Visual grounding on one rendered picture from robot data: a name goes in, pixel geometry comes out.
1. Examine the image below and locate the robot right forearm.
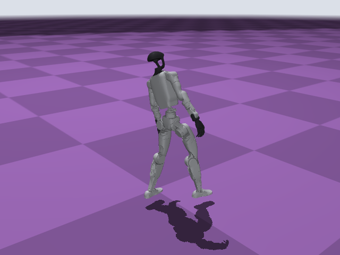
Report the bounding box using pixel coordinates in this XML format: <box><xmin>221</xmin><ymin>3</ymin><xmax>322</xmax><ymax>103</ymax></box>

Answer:
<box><xmin>181</xmin><ymin>91</ymin><xmax>199</xmax><ymax>118</ymax></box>

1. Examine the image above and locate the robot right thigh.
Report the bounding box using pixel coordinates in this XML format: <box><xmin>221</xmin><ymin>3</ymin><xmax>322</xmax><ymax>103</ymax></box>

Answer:
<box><xmin>174</xmin><ymin>122</ymin><xmax>198</xmax><ymax>167</ymax></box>

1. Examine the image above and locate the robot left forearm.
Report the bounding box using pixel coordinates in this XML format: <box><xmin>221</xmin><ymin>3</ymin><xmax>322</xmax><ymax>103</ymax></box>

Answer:
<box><xmin>150</xmin><ymin>105</ymin><xmax>162</xmax><ymax>120</ymax></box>

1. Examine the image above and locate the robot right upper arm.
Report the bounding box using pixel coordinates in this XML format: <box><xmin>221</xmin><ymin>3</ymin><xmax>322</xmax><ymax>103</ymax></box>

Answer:
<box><xmin>165</xmin><ymin>71</ymin><xmax>184</xmax><ymax>101</ymax></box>

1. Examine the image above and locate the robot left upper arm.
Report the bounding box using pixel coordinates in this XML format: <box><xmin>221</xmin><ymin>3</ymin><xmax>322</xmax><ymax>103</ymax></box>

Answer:
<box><xmin>147</xmin><ymin>80</ymin><xmax>158</xmax><ymax>107</ymax></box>

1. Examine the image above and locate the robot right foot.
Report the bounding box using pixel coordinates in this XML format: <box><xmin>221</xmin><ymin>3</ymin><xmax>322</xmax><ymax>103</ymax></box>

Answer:
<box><xmin>192</xmin><ymin>189</ymin><xmax>212</xmax><ymax>198</ymax></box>

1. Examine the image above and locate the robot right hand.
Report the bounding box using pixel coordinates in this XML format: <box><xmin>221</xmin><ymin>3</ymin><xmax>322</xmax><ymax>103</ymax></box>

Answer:
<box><xmin>191</xmin><ymin>114</ymin><xmax>205</xmax><ymax>137</ymax></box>

